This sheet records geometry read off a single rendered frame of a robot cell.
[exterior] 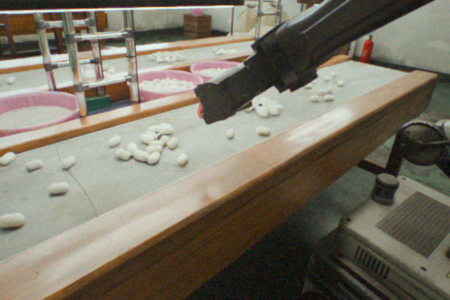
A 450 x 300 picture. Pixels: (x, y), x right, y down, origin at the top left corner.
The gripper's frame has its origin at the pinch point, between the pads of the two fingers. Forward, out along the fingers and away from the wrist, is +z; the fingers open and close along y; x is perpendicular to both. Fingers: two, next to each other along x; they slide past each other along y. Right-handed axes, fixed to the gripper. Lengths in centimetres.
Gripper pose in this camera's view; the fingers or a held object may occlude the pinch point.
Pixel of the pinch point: (201, 113)
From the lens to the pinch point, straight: 60.6
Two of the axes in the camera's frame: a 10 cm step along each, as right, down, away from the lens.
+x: 4.1, 9.1, -0.6
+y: -7.3, 2.9, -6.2
